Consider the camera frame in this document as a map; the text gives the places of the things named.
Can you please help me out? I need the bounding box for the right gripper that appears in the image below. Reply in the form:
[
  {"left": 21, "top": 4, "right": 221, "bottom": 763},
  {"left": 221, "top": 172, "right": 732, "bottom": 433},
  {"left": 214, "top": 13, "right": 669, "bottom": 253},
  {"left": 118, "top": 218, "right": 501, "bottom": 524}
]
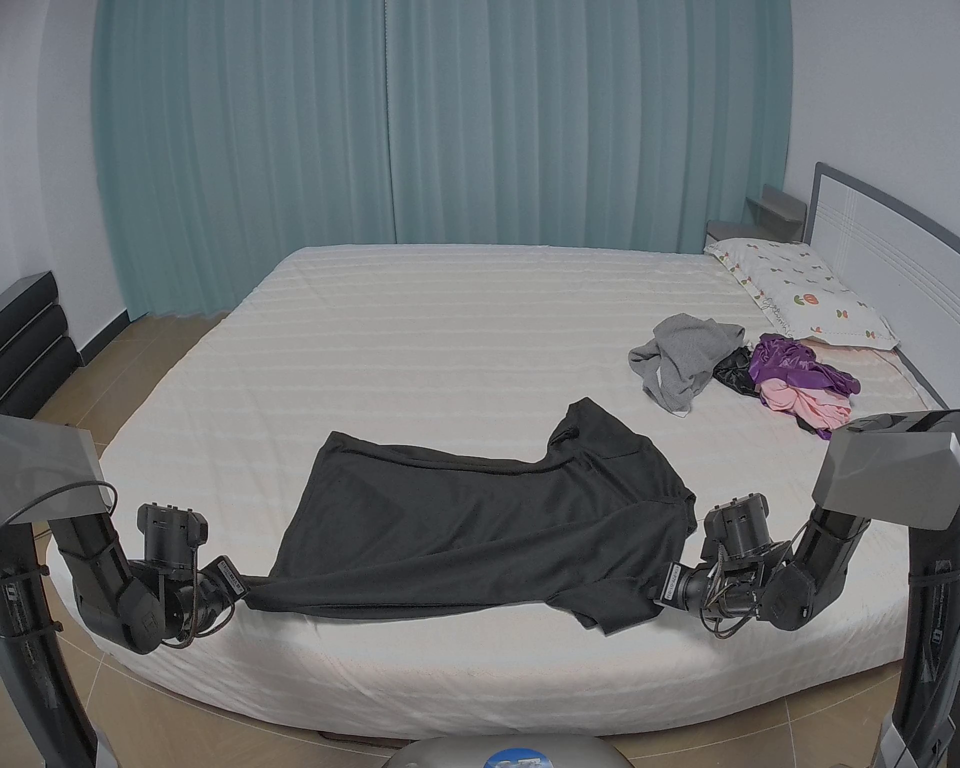
[{"left": 655, "top": 561, "right": 723, "bottom": 614}]

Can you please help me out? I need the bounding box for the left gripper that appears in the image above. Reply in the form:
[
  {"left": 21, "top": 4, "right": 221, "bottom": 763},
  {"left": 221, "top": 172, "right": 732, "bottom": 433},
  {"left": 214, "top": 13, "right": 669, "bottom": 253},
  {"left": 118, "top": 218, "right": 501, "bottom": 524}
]
[{"left": 177, "top": 554, "right": 249, "bottom": 639}]

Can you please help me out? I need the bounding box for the black T-shirt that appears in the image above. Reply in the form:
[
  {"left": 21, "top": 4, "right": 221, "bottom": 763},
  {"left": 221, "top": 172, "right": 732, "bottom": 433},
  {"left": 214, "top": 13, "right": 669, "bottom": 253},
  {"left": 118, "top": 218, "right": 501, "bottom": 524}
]
[{"left": 243, "top": 397, "right": 699, "bottom": 638}]

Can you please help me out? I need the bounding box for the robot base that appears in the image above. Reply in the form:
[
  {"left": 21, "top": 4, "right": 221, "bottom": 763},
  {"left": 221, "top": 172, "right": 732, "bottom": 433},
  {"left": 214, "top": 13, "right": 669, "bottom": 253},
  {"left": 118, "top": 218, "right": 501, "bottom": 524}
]
[{"left": 381, "top": 738, "right": 636, "bottom": 768}]

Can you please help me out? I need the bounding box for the shiny black garment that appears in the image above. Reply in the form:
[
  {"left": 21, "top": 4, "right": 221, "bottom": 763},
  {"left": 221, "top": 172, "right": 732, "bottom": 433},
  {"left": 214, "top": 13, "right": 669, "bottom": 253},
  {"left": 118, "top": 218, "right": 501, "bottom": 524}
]
[{"left": 711, "top": 345, "right": 763, "bottom": 399}]

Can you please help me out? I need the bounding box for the pink garment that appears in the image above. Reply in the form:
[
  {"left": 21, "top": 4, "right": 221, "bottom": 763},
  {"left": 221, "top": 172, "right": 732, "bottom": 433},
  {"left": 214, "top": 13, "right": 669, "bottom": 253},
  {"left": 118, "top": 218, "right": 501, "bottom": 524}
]
[{"left": 756, "top": 378, "right": 854, "bottom": 429}]

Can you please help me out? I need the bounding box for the grey garment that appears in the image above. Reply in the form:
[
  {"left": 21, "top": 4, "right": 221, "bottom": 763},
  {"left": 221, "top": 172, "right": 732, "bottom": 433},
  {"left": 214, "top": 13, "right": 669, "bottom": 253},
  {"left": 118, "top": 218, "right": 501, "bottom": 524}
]
[{"left": 627, "top": 312, "right": 748, "bottom": 418}]

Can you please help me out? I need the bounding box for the purple garment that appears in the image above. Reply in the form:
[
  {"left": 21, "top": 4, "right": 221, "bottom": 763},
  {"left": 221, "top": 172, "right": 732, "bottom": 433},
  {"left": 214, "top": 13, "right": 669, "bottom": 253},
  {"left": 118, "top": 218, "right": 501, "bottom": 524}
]
[{"left": 749, "top": 333, "right": 863, "bottom": 441}]

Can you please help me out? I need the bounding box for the pale pink pillow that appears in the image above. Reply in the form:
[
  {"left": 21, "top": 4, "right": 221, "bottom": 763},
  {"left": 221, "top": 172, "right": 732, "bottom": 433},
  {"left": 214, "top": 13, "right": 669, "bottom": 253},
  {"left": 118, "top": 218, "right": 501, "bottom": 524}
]
[{"left": 798, "top": 336, "right": 915, "bottom": 378}]

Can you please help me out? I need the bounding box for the black chest of drawers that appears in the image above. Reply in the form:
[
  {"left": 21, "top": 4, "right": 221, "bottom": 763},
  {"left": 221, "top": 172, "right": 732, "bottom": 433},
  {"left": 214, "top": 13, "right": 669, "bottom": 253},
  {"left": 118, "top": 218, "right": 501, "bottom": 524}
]
[{"left": 0, "top": 270, "right": 81, "bottom": 418}]

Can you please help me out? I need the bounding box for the white printed pillow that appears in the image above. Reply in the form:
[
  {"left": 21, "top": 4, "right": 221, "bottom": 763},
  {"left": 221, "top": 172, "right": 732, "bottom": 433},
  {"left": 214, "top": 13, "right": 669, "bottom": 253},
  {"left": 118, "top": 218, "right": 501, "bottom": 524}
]
[{"left": 702, "top": 237, "right": 900, "bottom": 353}]

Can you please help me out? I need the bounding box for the bed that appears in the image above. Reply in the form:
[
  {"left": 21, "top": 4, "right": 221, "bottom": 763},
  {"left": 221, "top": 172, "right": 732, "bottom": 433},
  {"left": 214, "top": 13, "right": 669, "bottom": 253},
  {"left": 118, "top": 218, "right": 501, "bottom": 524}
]
[{"left": 43, "top": 160, "right": 960, "bottom": 741}]

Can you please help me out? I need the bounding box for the grey bedside table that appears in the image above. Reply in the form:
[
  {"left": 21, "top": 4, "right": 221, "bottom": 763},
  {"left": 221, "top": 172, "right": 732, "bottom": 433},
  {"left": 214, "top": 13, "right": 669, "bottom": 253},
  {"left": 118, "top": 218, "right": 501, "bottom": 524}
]
[{"left": 705, "top": 183, "right": 808, "bottom": 246}]

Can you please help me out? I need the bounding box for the blue-green curtain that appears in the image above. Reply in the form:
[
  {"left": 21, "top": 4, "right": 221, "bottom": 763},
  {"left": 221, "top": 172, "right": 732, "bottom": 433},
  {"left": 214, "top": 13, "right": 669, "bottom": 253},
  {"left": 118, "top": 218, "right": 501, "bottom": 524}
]
[
  {"left": 384, "top": 0, "right": 795, "bottom": 257},
  {"left": 90, "top": 0, "right": 396, "bottom": 321}
]

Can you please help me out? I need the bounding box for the black cable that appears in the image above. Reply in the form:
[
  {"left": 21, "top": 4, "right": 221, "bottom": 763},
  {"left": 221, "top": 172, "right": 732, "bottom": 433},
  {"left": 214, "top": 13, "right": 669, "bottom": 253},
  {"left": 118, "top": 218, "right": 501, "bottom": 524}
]
[
  {"left": 171, "top": 598, "right": 238, "bottom": 648},
  {"left": 699, "top": 598, "right": 760, "bottom": 640}
]

